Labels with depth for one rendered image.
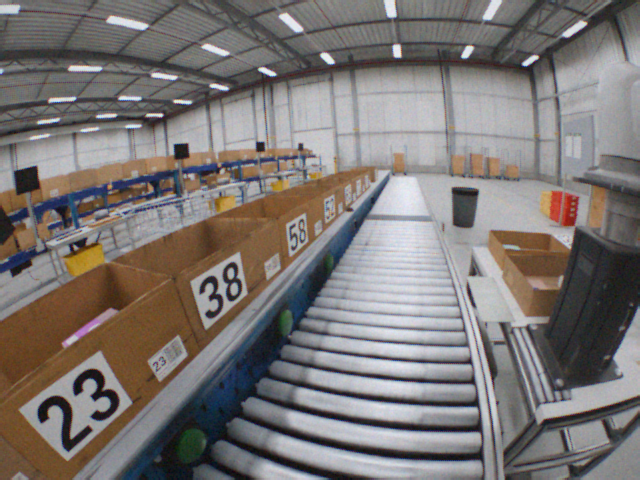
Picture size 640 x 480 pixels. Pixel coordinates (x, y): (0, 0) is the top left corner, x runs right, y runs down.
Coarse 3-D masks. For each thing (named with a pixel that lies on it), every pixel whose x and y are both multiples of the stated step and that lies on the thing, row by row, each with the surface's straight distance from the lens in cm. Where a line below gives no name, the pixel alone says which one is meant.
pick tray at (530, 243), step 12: (492, 240) 133; (504, 240) 144; (516, 240) 146; (528, 240) 149; (540, 240) 153; (552, 240) 151; (492, 252) 132; (504, 252) 115; (516, 252) 117; (528, 252) 119; (540, 252) 122; (552, 252) 125; (564, 252) 128
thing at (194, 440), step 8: (184, 432) 48; (192, 432) 48; (200, 432) 49; (184, 440) 47; (192, 440) 48; (200, 440) 50; (176, 448) 48; (184, 448) 48; (192, 448) 49; (200, 448) 51; (176, 456) 49; (184, 456) 49; (192, 456) 50
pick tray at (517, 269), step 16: (512, 256) 110; (528, 256) 113; (544, 256) 117; (560, 256) 122; (512, 272) 101; (528, 272) 116; (544, 272) 120; (560, 272) 125; (512, 288) 101; (528, 288) 89; (528, 304) 88; (544, 304) 91
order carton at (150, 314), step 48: (96, 288) 70; (144, 288) 57; (0, 336) 68; (48, 336) 69; (96, 336) 40; (144, 336) 44; (192, 336) 51; (0, 384) 62; (48, 384) 40; (144, 384) 47; (0, 432) 43
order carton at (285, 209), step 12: (252, 204) 114; (264, 204) 122; (276, 204) 118; (288, 204) 116; (300, 204) 113; (312, 204) 100; (216, 216) 95; (228, 216) 101; (240, 216) 107; (252, 216) 114; (264, 216) 122; (276, 216) 120; (288, 216) 80; (312, 216) 100; (312, 228) 100; (312, 240) 101; (288, 252) 81; (300, 252) 90; (288, 264) 82
